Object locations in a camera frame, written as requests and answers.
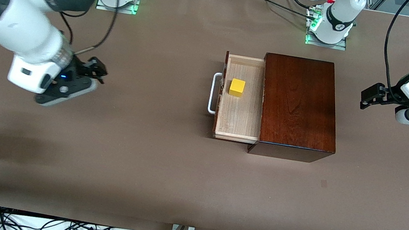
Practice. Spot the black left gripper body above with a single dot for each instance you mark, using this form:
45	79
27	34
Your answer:
389	96

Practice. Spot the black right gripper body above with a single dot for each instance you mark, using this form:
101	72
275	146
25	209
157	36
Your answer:
76	68

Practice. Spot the yellow block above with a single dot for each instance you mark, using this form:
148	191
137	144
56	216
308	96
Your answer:
237	88

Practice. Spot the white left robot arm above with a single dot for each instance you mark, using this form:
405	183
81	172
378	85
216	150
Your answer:
339	13

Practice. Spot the brown table cover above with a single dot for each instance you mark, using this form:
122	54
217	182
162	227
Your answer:
104	136

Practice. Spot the dark brown wooden cabinet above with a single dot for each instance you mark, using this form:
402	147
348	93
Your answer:
299	105

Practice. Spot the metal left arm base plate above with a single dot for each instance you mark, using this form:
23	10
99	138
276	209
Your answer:
340	47

